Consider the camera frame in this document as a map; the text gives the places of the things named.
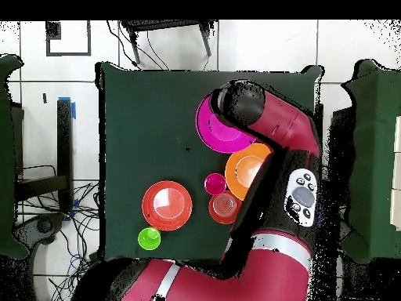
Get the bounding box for pink bowl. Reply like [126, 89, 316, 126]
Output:
[195, 93, 258, 154]

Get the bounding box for wide orange-red bowl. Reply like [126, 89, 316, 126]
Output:
[141, 180, 193, 232]

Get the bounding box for magenta red cup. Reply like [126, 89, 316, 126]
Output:
[204, 172, 227, 196]

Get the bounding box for large yellow-orange bowl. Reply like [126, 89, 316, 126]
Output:
[224, 143, 273, 201]

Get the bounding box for small orange-red bowl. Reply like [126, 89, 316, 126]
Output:
[208, 190, 243, 226]

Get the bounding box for dark green tablecloth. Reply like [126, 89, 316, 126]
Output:
[95, 61, 325, 263]

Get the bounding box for green cup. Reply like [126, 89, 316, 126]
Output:
[137, 227, 162, 251]

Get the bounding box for blue tape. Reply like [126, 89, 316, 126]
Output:
[57, 96, 77, 120]

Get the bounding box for black metal bar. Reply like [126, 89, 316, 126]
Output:
[56, 98, 74, 214]

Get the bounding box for black metal stand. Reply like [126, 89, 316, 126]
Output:
[120, 20, 217, 65]

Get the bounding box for green cloth side table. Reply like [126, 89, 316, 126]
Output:
[341, 58, 401, 265]
[0, 53, 31, 260]

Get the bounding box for white boxes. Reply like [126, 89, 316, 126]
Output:
[389, 115, 401, 231]

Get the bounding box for tangle of floor cables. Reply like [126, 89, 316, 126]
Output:
[15, 164, 106, 301]

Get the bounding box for black square floor frame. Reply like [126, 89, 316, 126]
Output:
[45, 20, 92, 57]

